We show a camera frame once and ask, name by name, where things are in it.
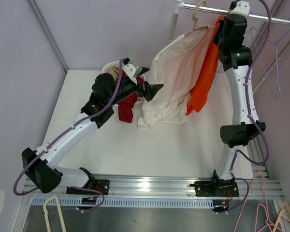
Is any pink hanger on floor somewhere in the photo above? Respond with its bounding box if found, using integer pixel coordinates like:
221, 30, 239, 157
233, 169, 281, 232

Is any beige t shirt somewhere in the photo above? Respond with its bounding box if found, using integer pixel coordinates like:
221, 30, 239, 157
103, 65, 145, 103

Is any orange t shirt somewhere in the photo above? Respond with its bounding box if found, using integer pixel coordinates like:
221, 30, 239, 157
186, 15, 225, 115

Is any white clothes rack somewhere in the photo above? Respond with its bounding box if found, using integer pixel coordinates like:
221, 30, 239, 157
168, 0, 290, 42

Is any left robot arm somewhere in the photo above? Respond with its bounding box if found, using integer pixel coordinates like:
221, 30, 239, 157
21, 64, 163, 194

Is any beige hanger on floor left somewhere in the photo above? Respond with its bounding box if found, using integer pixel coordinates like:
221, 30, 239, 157
43, 195, 66, 232

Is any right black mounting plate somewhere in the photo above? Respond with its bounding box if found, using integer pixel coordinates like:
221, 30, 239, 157
189, 179, 239, 197

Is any white perforated plastic basket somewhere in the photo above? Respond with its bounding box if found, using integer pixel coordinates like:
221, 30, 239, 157
102, 60, 145, 108

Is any beige hanger on floor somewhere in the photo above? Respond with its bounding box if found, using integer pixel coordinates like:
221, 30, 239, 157
43, 195, 66, 232
272, 201, 290, 232

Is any white slotted cable duct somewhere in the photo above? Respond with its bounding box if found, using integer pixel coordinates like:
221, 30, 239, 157
31, 198, 215, 208

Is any black mounting plate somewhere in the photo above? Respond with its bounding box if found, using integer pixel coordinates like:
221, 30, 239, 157
189, 179, 239, 197
66, 179, 110, 195

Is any white t shirt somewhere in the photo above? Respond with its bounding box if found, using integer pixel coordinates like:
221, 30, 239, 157
138, 26, 214, 130

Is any dark red t shirt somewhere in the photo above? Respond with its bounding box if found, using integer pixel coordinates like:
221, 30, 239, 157
117, 76, 145, 124

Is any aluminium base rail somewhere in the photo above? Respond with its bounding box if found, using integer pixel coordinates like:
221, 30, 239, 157
21, 175, 285, 200

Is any beige hanger under white shirt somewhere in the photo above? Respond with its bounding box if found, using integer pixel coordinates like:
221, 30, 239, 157
184, 0, 208, 38

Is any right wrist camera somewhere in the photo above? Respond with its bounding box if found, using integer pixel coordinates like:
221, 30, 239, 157
229, 0, 250, 17

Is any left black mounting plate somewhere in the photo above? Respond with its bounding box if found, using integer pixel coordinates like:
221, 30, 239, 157
66, 179, 110, 195

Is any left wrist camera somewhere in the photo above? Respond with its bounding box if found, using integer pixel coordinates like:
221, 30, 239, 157
122, 58, 142, 78

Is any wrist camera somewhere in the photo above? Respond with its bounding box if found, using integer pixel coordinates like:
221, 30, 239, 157
229, 0, 250, 17
122, 58, 142, 78

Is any beige hanger on floor right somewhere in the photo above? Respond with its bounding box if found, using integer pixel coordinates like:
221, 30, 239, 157
272, 201, 290, 232

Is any blue hanger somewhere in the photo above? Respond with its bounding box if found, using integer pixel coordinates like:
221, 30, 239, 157
275, 28, 290, 63
212, 26, 282, 100

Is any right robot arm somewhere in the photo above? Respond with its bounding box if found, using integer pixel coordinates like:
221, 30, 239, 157
210, 14, 265, 197

